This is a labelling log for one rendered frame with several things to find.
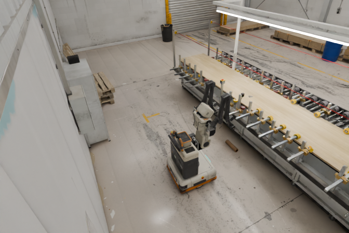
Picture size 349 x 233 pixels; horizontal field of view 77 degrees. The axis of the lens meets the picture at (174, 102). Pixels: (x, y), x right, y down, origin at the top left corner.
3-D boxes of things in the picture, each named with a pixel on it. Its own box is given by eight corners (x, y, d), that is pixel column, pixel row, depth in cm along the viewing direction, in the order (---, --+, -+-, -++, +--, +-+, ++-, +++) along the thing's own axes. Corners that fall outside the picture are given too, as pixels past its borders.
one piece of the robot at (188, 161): (184, 186, 343) (183, 147, 298) (170, 162, 386) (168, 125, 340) (202, 178, 354) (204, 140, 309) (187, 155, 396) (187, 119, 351)
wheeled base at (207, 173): (180, 195, 345) (180, 185, 331) (165, 166, 394) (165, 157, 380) (217, 180, 366) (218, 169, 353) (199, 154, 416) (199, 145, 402)
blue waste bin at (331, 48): (332, 64, 738) (339, 43, 698) (316, 58, 782) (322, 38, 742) (342, 60, 759) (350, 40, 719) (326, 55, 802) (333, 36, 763)
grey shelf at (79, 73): (89, 148, 446) (65, 80, 362) (83, 124, 515) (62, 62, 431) (110, 140, 462) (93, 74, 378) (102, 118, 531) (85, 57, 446)
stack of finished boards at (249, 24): (266, 25, 1135) (266, 22, 1126) (229, 32, 1044) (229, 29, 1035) (254, 22, 1193) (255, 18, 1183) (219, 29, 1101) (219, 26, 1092)
